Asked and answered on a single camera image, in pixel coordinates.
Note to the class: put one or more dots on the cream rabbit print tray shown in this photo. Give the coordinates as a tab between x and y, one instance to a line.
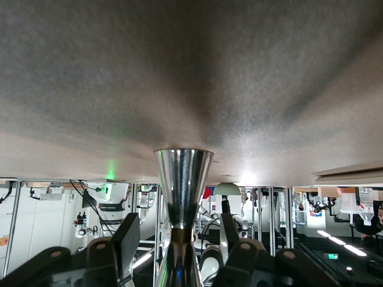
353	176

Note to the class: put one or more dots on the pale green ceramic bowl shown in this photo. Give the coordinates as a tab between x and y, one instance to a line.
227	189

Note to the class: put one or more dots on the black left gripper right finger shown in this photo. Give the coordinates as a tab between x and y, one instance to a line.
248	260

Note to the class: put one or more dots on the aluminium frame post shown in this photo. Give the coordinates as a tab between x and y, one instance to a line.
272	221

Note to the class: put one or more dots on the brown table cover mat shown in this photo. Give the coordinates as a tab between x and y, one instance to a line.
119	74

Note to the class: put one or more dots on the steel double jigger cup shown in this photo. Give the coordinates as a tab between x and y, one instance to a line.
182	179

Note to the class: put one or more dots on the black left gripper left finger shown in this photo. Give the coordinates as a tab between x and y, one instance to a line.
125	236

